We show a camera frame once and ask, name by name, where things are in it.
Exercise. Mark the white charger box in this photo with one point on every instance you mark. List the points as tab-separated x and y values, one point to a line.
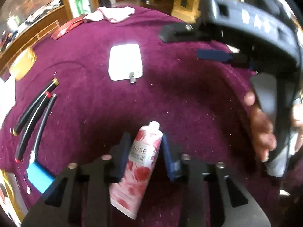
125	60

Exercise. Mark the blue box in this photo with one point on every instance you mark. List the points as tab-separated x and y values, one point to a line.
39	177

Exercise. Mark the black pen yellow tip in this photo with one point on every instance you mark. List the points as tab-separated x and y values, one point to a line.
35	106

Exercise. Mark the black pen red tip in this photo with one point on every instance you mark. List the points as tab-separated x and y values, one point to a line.
30	127

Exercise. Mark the yellow round tin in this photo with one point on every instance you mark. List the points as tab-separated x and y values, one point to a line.
23	63

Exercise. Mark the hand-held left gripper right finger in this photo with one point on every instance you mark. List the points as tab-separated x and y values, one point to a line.
169	160

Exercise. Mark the black pen silver tip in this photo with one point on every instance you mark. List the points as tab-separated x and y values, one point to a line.
45	120

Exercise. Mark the pink and white cloth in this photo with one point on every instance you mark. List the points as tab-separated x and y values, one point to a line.
111	14

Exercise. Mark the yellow printed packet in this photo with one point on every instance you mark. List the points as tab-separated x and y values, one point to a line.
8	194

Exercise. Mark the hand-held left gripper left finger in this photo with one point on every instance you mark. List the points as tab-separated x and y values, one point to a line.
123	157

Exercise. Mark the red packet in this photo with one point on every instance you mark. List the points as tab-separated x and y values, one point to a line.
68	27

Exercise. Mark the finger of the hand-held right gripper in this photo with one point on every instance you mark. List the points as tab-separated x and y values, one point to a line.
180	32
213	54

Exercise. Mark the rose print cream tube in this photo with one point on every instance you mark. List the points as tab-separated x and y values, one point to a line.
140	170

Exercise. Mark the wooden shelf cabinet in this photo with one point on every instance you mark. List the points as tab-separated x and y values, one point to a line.
35	33

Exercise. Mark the person's right hand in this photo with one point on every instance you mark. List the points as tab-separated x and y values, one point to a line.
260	127

